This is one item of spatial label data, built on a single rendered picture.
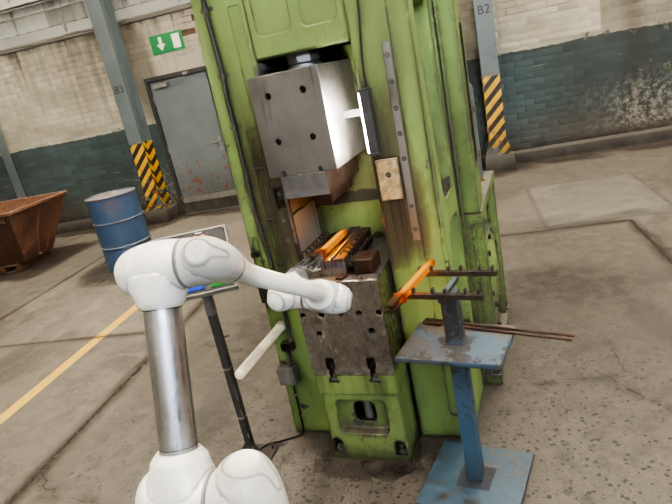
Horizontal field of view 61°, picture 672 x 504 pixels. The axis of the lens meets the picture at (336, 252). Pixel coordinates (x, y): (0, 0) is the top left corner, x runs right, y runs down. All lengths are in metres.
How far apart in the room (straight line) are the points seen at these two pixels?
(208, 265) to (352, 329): 1.11
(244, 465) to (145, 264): 0.56
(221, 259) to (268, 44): 1.21
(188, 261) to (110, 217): 5.44
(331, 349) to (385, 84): 1.13
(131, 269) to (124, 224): 5.32
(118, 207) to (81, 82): 3.49
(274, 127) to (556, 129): 6.40
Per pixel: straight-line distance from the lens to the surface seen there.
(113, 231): 6.88
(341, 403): 2.71
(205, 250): 1.42
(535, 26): 8.23
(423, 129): 2.28
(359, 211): 2.79
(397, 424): 2.63
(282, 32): 2.41
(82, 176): 10.23
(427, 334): 2.33
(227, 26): 2.52
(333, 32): 2.33
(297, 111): 2.26
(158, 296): 1.51
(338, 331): 2.44
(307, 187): 2.31
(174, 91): 9.16
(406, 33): 2.27
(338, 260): 2.36
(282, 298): 1.92
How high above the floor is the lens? 1.74
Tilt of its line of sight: 18 degrees down
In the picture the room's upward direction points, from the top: 12 degrees counter-clockwise
